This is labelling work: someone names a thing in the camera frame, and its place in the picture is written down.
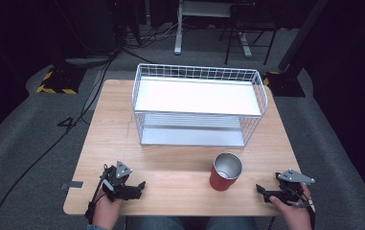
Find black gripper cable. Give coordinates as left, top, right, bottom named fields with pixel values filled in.
left=289, top=186, right=316, bottom=230
left=84, top=163, right=109, bottom=224

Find white wire shelf rack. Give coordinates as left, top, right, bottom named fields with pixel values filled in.
left=131, top=62, right=269, bottom=149

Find person's legs in jeans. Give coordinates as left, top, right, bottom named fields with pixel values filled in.
left=125, top=216, right=259, bottom=230

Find person's left hand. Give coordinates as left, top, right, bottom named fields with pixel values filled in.
left=92, top=188, right=124, bottom=230

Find long black floor cable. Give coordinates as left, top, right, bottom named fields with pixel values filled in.
left=0, top=56, right=117, bottom=230

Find person's right hand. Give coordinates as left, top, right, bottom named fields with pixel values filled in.
left=268, top=183, right=314, bottom=230

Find yellow-black striped stand base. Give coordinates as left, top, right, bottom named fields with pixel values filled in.
left=262, top=70, right=307, bottom=98
left=35, top=64, right=88, bottom=96

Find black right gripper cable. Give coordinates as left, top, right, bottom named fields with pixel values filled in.
left=289, top=186, right=316, bottom=230

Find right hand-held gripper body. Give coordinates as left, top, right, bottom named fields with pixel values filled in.
left=275, top=169, right=316, bottom=206

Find red cup with metal inside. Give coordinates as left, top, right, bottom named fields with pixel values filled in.
left=209, top=151, right=244, bottom=193

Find black metal chair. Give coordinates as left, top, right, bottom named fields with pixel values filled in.
left=217, top=2, right=281, bottom=66

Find grey tape strip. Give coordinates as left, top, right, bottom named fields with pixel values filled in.
left=60, top=180, right=84, bottom=192

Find dark slanted stand pole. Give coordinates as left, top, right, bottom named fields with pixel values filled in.
left=277, top=0, right=330, bottom=73

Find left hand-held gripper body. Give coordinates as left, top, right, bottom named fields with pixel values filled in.
left=100, top=160, right=134, bottom=202

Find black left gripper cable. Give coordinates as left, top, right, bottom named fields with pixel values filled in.
left=84, top=163, right=109, bottom=224

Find white desk frame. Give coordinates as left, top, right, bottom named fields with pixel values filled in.
left=173, top=0, right=254, bottom=59

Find bundle of floor cables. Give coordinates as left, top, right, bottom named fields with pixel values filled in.
left=122, top=17, right=188, bottom=51

